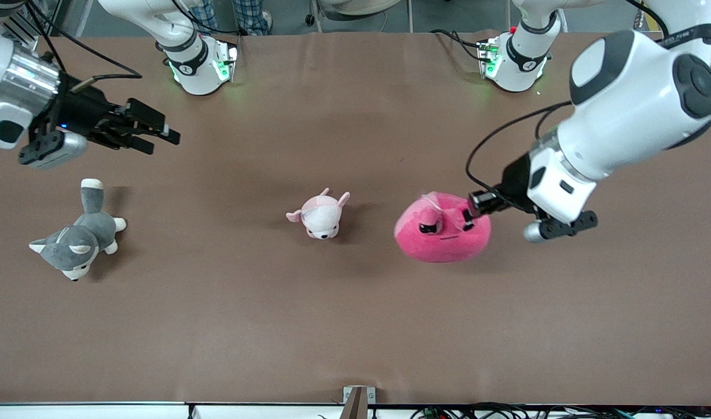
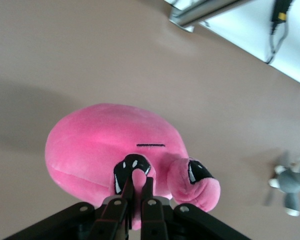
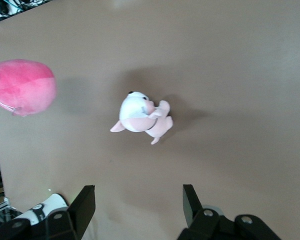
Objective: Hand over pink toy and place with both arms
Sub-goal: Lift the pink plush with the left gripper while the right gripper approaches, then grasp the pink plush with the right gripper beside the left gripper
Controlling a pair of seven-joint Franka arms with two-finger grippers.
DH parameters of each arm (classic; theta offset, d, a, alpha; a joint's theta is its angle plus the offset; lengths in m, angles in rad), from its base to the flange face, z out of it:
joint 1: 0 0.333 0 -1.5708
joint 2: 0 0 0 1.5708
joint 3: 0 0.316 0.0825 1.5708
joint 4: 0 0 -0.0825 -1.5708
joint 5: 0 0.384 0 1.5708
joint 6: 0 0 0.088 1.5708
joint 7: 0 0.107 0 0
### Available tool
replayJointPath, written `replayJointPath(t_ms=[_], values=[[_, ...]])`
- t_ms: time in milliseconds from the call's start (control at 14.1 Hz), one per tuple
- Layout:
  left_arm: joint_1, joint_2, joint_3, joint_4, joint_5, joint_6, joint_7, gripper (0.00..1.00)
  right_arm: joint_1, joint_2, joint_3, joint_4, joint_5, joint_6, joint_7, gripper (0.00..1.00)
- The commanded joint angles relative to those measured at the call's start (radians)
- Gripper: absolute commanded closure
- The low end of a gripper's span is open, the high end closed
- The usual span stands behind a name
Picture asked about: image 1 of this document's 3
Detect round hot pink plush toy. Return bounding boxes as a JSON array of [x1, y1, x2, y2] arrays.
[[394, 192, 493, 264]]

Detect small pale pink plush dog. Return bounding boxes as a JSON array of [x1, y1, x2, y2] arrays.
[[285, 187, 351, 240]]

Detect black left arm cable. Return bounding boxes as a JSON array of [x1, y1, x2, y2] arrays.
[[465, 100, 574, 193]]

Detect beige office chair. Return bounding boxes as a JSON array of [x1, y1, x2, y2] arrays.
[[306, 0, 414, 33]]

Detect grey white husky plush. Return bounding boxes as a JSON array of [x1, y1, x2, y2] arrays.
[[29, 178, 128, 282]]

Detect metal bracket with brown strip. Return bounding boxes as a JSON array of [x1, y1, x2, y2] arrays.
[[343, 386, 377, 419]]

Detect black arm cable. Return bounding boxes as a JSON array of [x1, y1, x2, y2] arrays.
[[26, 0, 143, 88], [465, 100, 574, 193]]

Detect white table edge rail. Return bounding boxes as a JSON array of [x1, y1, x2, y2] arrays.
[[0, 402, 345, 419]]

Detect person's plaid trouser legs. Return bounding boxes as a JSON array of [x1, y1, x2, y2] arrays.
[[188, 0, 273, 35]]

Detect brown table cover sheet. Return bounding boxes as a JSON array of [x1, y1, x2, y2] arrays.
[[0, 32, 711, 406]]

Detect black cable bundle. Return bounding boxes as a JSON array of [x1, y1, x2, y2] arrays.
[[411, 403, 711, 419]]

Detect aluminium frame profile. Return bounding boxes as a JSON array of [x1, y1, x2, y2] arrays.
[[6, 9, 48, 59]]

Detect black base power cable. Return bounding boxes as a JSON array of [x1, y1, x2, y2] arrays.
[[430, 29, 490, 62]]

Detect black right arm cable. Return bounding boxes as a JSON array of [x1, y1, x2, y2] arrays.
[[26, 0, 143, 88]]

